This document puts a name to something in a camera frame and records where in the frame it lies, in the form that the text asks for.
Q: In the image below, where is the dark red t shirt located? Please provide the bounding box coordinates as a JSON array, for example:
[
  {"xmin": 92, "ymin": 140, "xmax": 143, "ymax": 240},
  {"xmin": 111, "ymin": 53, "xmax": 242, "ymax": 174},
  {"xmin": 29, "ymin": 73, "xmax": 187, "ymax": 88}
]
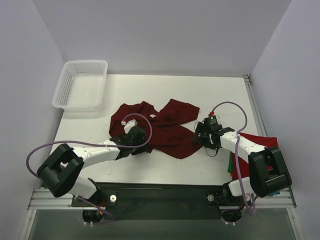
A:
[{"xmin": 109, "ymin": 99, "xmax": 202, "ymax": 159}]

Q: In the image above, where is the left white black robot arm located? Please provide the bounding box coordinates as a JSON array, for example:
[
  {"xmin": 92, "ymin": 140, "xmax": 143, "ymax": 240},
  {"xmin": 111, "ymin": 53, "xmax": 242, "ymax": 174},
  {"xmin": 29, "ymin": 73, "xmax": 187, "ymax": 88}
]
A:
[{"xmin": 37, "ymin": 126, "xmax": 147, "ymax": 206}]

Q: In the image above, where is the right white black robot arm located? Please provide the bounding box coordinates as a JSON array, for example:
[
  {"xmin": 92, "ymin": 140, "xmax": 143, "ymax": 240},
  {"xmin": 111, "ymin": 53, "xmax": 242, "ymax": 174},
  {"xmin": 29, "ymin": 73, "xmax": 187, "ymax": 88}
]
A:
[{"xmin": 192, "ymin": 115, "xmax": 292, "ymax": 204}]

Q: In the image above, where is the folded green t shirt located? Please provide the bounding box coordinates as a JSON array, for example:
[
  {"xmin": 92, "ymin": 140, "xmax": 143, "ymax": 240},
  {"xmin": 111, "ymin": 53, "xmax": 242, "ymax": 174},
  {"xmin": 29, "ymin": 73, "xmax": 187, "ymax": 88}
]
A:
[{"xmin": 227, "ymin": 152, "xmax": 233, "ymax": 174}]

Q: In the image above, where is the folded bright red t shirt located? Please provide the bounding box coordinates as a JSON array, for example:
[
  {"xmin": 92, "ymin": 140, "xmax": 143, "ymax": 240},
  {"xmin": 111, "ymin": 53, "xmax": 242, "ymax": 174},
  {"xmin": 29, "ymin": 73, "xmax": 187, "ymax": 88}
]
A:
[{"xmin": 230, "ymin": 132, "xmax": 279, "ymax": 180}]

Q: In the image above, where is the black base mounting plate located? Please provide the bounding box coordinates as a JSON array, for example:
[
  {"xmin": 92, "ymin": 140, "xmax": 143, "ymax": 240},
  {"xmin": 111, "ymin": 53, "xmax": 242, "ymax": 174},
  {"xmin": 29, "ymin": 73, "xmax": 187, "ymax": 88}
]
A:
[{"xmin": 71, "ymin": 181, "xmax": 251, "ymax": 221}]

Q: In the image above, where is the white plastic mesh basket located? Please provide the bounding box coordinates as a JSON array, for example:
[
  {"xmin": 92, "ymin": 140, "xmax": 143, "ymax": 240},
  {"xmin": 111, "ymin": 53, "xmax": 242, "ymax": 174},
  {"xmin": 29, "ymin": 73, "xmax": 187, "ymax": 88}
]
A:
[{"xmin": 52, "ymin": 60, "xmax": 108, "ymax": 112}]

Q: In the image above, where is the blue cloth piece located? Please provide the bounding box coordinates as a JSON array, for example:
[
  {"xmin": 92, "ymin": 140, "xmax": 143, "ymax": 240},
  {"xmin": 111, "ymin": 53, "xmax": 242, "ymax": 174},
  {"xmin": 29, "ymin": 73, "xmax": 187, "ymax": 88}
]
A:
[{"xmin": 268, "ymin": 191, "xmax": 281, "ymax": 197}]

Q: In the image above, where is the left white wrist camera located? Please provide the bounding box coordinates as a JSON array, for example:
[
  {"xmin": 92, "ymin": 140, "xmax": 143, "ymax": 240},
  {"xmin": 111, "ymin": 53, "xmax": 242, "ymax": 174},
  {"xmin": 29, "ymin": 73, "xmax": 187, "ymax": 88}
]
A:
[{"xmin": 121, "ymin": 119, "xmax": 138, "ymax": 134}]

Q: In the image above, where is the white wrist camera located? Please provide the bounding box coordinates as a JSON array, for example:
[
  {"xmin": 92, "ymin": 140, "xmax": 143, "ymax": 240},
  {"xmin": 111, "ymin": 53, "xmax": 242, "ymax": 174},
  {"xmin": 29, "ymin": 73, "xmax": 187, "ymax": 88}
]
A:
[
  {"xmin": 208, "ymin": 111, "xmax": 220, "ymax": 119},
  {"xmin": 121, "ymin": 119, "xmax": 138, "ymax": 134}
]

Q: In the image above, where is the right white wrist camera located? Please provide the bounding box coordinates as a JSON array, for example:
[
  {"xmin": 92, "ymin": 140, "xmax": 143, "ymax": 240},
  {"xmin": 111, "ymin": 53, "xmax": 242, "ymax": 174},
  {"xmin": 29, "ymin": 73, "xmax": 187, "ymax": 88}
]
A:
[{"xmin": 208, "ymin": 111, "xmax": 220, "ymax": 119}]

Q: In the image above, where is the aluminium right side rail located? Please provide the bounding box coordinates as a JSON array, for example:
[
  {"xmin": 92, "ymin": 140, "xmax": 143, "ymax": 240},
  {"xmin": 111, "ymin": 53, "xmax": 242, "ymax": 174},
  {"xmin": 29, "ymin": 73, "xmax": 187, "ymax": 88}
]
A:
[{"xmin": 242, "ymin": 74, "xmax": 267, "ymax": 137}]

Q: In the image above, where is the aluminium rail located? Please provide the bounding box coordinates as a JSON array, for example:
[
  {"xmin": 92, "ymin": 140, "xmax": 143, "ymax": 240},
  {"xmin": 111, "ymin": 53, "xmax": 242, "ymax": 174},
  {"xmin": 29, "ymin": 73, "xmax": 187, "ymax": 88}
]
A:
[
  {"xmin": 242, "ymin": 74, "xmax": 267, "ymax": 137},
  {"xmin": 27, "ymin": 187, "xmax": 76, "ymax": 210}
]

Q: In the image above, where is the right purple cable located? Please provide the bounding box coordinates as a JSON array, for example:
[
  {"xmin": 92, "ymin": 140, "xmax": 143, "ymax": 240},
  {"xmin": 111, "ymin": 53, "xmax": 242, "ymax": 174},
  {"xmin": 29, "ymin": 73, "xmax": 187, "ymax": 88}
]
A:
[{"xmin": 211, "ymin": 101, "xmax": 257, "ymax": 217}]

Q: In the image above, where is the purple cable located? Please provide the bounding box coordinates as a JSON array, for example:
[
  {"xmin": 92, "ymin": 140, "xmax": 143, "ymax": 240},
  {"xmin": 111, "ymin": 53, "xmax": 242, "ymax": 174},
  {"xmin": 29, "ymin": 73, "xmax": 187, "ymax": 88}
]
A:
[
  {"xmin": 211, "ymin": 101, "xmax": 257, "ymax": 217},
  {"xmin": 26, "ymin": 113, "xmax": 154, "ymax": 222}
]

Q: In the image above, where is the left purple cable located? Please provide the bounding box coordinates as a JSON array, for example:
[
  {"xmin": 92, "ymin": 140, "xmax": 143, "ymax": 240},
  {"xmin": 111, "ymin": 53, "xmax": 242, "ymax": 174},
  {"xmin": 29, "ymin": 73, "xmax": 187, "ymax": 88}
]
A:
[{"xmin": 26, "ymin": 113, "xmax": 154, "ymax": 222}]

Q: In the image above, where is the aluminium front rail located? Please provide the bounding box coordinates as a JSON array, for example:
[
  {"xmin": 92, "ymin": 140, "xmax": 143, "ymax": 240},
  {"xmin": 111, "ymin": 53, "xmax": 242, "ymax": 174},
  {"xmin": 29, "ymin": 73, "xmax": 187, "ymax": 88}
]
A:
[{"xmin": 27, "ymin": 187, "xmax": 76, "ymax": 210}]

